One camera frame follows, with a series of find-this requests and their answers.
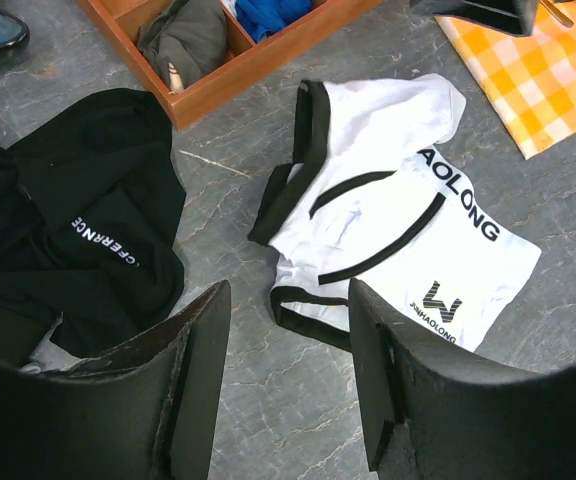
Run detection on gold fork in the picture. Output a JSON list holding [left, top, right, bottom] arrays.
[[540, 0, 574, 28]]

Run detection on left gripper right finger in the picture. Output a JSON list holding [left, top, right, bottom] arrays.
[[348, 280, 576, 479]]

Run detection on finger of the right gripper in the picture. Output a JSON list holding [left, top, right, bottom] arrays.
[[409, 0, 539, 37]]

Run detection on wooden divided tray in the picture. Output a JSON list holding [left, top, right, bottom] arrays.
[[80, 0, 377, 129]]

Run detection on orange checkered cloth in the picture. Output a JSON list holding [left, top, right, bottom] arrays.
[[437, 1, 576, 159]]

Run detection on white underwear black trim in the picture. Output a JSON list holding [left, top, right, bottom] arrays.
[[249, 74, 541, 351]]

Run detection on blue rolled underwear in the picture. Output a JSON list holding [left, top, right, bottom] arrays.
[[223, 0, 313, 43]]

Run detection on grey white underwear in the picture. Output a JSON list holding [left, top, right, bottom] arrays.
[[20, 316, 81, 374]]

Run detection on grey rolled underwear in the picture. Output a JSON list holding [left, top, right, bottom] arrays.
[[137, 0, 227, 93]]

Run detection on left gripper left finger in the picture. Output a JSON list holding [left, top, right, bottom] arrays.
[[0, 281, 231, 479]]

